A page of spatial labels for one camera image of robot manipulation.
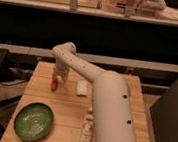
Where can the red orange pepper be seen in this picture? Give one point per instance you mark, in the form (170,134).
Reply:
(54,85)

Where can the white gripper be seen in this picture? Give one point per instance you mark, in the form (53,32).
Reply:
(61,69)

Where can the green ceramic plate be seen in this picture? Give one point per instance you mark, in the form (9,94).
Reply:
(33,122)

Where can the small white packet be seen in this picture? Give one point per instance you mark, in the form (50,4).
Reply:
(81,88)

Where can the clear glass bottle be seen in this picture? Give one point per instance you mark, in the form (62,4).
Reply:
(87,128)

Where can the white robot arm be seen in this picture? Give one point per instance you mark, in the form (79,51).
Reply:
(113,118)

